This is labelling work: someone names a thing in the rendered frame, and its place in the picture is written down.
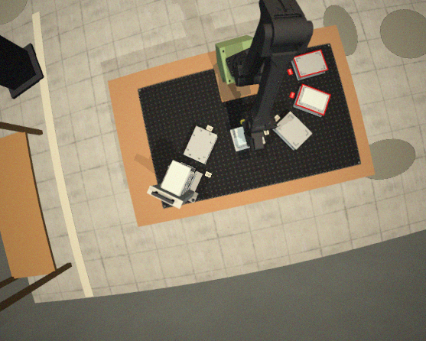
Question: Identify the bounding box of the grey shelf rack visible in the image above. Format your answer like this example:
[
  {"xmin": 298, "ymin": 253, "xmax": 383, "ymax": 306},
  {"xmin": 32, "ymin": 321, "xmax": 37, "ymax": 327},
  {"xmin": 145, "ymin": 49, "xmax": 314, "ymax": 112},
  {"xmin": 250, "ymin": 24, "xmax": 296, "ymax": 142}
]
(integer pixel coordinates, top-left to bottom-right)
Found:
[{"xmin": 153, "ymin": 171, "xmax": 203, "ymax": 205}]

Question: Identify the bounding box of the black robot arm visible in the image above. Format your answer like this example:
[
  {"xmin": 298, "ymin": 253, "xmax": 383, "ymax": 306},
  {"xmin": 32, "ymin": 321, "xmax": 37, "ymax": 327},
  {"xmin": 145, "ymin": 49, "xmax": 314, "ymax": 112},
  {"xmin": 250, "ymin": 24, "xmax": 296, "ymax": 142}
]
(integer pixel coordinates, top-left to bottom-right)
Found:
[{"xmin": 226, "ymin": 0, "xmax": 314, "ymax": 151}]

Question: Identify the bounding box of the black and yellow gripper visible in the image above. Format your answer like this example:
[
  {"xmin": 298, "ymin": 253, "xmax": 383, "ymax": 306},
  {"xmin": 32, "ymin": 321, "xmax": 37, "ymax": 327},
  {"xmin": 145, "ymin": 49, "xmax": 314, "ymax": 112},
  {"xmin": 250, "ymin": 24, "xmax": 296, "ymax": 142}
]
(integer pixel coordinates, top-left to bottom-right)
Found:
[{"xmin": 240, "ymin": 118, "xmax": 251, "ymax": 147}]

